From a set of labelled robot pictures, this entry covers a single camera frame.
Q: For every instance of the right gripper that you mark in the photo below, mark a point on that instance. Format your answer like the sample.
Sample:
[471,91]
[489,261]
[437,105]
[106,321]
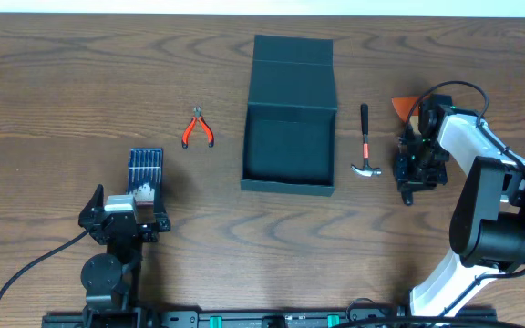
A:
[408,182]

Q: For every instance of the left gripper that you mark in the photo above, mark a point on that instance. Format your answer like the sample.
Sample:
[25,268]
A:
[123,226]

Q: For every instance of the blue screwdriver bit set case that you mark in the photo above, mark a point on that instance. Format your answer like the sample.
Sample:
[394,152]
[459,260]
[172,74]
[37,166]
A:
[145,174]

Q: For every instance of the small claw hammer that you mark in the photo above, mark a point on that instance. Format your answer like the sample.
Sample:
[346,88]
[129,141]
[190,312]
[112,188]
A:
[366,170]

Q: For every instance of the orange scraper wooden handle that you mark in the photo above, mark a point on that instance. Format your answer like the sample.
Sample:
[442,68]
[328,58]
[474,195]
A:
[402,106]

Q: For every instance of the black yellow screwdriver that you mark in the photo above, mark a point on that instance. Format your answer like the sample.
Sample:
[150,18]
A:
[407,197]

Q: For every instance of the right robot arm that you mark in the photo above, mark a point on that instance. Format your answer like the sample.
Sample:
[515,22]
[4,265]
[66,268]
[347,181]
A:
[487,228]

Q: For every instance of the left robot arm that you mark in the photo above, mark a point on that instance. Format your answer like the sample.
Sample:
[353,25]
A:
[111,279]

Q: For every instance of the dark green open box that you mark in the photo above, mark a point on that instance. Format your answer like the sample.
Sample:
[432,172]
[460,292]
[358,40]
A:
[289,136]

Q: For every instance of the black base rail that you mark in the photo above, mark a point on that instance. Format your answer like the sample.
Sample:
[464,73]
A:
[192,319]

